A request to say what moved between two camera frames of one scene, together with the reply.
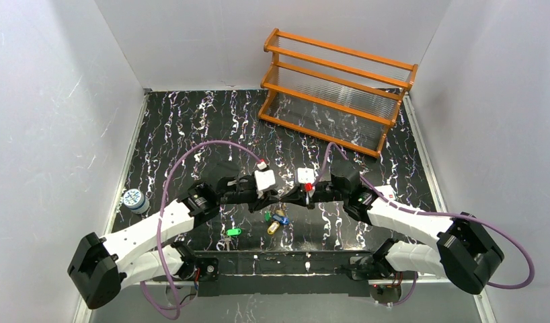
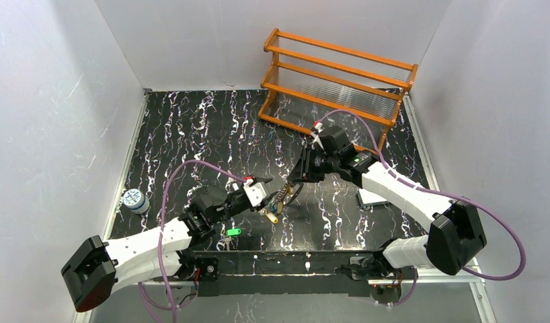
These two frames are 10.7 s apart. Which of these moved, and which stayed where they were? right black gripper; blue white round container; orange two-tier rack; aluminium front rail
Moved: right black gripper
Stayed: blue white round container; orange two-tier rack; aluminium front rail
